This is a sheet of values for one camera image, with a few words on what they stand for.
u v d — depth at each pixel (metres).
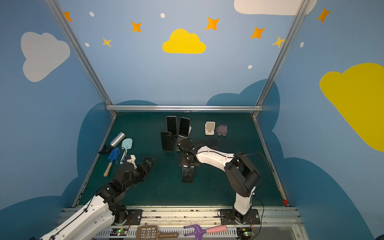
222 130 1.08
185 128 1.04
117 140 1.01
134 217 0.75
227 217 0.75
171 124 1.07
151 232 0.71
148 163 0.72
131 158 0.75
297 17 0.73
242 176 0.47
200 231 0.71
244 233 0.71
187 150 0.70
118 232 0.71
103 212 0.55
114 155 0.97
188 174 0.86
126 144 1.02
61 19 0.72
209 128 1.07
